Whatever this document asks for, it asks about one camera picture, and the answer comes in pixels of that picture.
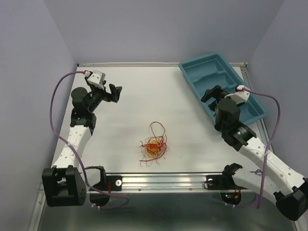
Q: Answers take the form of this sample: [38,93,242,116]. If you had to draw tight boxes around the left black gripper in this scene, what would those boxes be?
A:
[88,80,122,113]

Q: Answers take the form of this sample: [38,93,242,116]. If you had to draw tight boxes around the red yellow wires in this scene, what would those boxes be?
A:
[139,121,171,167]

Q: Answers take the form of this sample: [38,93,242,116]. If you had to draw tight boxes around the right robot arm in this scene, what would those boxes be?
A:
[201,85,308,221]

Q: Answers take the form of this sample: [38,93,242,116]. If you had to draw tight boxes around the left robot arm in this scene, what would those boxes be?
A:
[42,84,122,207]

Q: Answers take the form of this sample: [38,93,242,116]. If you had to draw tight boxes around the teal plastic tray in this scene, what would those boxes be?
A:
[179,52,268,125]

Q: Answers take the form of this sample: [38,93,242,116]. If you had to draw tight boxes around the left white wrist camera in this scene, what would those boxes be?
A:
[87,71,105,90]

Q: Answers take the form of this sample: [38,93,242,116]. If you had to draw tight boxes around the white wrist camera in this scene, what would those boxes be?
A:
[224,85,250,107]
[87,71,105,90]

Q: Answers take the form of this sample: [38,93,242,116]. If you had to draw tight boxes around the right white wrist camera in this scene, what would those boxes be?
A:
[224,85,250,107]

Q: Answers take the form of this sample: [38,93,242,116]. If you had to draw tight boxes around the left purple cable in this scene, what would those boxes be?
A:
[50,70,130,210]

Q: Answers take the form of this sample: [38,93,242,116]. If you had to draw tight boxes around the purple cable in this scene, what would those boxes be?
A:
[50,70,130,210]
[225,88,282,209]

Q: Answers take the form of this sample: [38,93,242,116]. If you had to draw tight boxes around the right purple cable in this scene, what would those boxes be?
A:
[225,88,282,209]

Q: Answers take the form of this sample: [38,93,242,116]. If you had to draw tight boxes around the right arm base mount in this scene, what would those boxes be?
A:
[203,163,243,190]

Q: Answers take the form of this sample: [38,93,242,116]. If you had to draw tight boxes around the aluminium rail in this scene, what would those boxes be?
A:
[38,171,295,193]

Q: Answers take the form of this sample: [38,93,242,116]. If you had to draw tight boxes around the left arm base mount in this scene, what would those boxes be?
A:
[85,166,123,193]

